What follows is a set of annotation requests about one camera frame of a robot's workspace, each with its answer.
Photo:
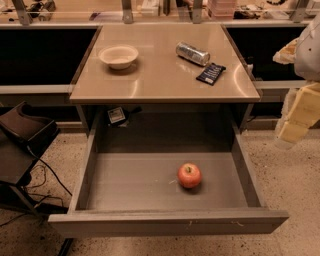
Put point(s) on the dark blue snack bar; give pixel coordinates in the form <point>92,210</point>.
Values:
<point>211,74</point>

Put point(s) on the white paper bowl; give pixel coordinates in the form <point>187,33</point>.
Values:
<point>118,57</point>

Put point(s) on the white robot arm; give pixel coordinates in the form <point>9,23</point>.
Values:
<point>307,57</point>

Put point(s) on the steel counter cabinet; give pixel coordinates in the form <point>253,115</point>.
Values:
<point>159,75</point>

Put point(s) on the small labelled black box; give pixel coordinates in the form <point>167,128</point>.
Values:
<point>116,115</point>

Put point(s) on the red apple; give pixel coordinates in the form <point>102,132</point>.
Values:
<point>189,175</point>

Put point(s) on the open grey metal drawer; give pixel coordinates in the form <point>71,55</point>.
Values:
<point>128,185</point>

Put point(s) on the silver soda can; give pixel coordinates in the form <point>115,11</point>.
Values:
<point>192,54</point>

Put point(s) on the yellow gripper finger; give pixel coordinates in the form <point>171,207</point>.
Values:
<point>286,55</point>
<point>300,111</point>

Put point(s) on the dark brown chair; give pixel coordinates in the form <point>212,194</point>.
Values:
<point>23,140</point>

